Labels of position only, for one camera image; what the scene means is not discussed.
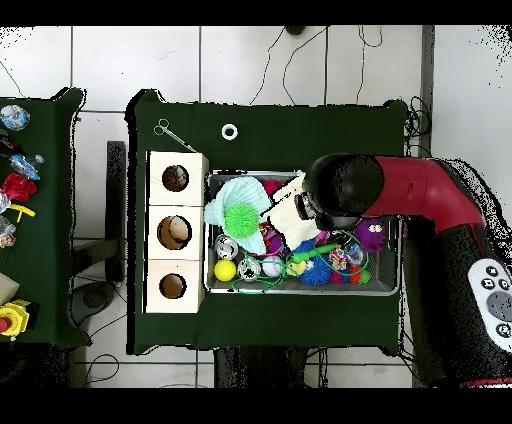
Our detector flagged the clear plastic packet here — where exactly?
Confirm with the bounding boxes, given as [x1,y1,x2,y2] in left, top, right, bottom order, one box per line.
[0,215,18,249]

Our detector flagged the cream knitted cloth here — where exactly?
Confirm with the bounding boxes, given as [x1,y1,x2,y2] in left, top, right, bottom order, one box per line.
[261,171,322,251]

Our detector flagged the yellow plastic toy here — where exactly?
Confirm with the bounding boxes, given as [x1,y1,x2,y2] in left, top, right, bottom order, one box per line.
[8,203,37,224]

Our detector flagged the blue spiky ball with eyes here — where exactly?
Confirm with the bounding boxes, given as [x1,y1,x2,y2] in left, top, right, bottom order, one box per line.
[298,255,334,287]

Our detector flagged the crushed clear plastic bottle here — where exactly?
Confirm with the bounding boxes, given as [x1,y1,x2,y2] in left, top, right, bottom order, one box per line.
[0,104,31,132]

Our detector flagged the metal scissors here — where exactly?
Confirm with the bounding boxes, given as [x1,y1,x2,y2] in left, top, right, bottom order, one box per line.
[153,118,199,154]

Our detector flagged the beige foam block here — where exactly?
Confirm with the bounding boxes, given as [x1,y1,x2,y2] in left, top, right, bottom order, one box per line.
[0,272,21,307]

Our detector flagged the blue spiky rubber ball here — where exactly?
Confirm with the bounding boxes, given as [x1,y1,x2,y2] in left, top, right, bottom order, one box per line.
[290,238,318,257]

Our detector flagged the striped spiky caterpillar toy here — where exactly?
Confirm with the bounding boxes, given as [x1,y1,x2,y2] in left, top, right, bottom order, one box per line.
[330,264,372,286]

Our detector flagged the yellow ball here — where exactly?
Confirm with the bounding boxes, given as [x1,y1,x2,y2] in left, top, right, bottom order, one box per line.
[214,258,238,283]

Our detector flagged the mint green knitted cloth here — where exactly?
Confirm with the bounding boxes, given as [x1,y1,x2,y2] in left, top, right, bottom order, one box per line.
[203,176,275,257]

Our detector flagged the yellow emergency stop button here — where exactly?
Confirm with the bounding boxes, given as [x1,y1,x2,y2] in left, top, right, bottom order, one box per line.
[0,299,32,339]

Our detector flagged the red cloth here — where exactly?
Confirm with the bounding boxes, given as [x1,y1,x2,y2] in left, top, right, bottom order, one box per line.
[0,172,38,202]

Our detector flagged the green spiky rubber ball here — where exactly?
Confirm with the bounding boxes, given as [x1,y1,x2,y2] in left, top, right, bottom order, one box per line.
[223,203,260,240]

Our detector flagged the white toy baseball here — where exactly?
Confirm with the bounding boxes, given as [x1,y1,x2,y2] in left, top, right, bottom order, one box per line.
[261,255,283,278]

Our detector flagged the crushed bottle with blue label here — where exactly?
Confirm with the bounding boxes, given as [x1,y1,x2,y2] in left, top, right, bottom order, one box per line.
[8,153,46,182]

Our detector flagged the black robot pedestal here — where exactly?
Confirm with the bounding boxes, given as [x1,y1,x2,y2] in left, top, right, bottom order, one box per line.
[213,346,309,388]

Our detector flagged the purple spiky monster toy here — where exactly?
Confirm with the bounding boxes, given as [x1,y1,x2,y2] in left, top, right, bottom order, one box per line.
[354,218,387,254]

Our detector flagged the wooden box with three holes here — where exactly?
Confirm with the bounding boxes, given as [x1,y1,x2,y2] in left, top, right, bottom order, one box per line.
[142,150,210,314]

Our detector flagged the wire mesh bin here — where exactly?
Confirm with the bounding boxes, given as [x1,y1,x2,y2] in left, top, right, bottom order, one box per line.
[204,170,403,297]

